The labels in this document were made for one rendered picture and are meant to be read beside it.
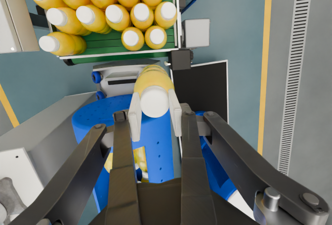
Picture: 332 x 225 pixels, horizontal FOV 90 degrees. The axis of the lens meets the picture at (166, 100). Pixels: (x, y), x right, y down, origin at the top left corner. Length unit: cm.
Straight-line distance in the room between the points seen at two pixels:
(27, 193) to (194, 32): 94
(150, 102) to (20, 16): 50
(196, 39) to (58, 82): 138
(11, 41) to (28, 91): 139
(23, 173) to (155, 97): 74
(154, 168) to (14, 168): 57
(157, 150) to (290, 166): 245
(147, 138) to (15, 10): 48
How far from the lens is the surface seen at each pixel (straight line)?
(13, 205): 97
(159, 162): 49
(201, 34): 76
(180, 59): 59
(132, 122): 16
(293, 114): 239
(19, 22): 62
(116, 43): 69
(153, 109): 22
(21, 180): 91
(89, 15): 51
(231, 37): 177
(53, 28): 68
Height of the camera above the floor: 158
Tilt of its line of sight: 71 degrees down
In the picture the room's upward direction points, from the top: 161 degrees clockwise
